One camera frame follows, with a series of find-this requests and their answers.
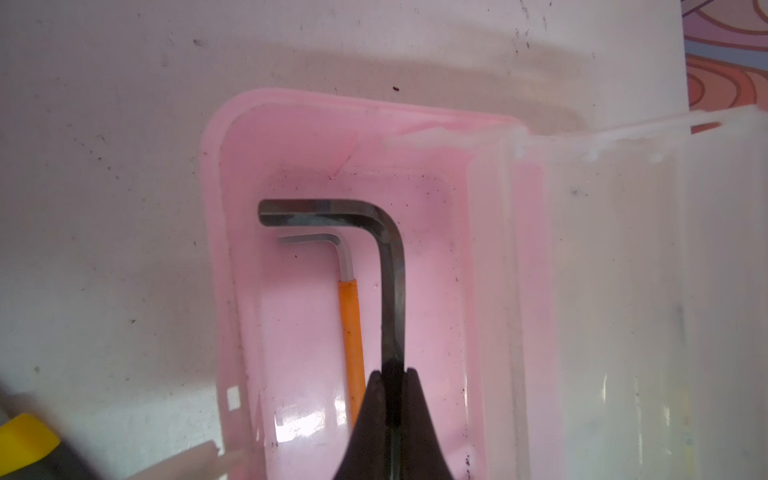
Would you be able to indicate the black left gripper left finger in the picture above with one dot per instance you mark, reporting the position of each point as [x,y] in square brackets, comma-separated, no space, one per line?
[364,458]

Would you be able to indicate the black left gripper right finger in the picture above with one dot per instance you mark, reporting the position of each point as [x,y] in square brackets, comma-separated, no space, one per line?
[421,455]

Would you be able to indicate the orange handled hex key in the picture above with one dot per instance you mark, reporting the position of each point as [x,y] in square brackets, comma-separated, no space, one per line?
[349,309]

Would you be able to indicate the pink plastic tool box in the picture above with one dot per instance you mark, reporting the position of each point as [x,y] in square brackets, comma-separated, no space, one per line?
[583,306]

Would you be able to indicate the yellow black utility knife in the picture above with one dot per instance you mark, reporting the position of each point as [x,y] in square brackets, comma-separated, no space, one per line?
[31,450]

